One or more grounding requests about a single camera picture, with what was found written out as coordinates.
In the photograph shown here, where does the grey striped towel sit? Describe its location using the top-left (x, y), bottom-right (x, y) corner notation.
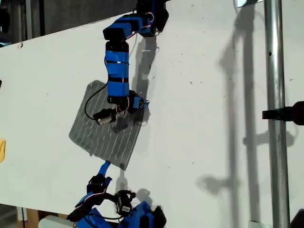
top-left (68, 80), bottom-right (150, 171)

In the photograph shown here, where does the wooden table leg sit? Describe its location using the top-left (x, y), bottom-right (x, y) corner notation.
top-left (16, 207), bottom-right (40, 223)

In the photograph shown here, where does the yellow object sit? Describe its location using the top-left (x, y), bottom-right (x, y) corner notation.
top-left (0, 139), bottom-right (7, 163)

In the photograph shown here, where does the black rounded object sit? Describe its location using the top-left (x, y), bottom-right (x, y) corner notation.
top-left (290, 209), bottom-right (304, 228)

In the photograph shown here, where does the camera black cable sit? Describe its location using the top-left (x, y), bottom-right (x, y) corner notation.
top-left (101, 213), bottom-right (124, 220)
top-left (84, 82), bottom-right (108, 119)

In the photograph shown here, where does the steel post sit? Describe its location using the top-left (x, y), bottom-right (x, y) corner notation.
top-left (264, 0), bottom-right (291, 228)

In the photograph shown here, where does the black post clamp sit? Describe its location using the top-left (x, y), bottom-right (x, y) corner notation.
top-left (262, 101), bottom-right (304, 126)

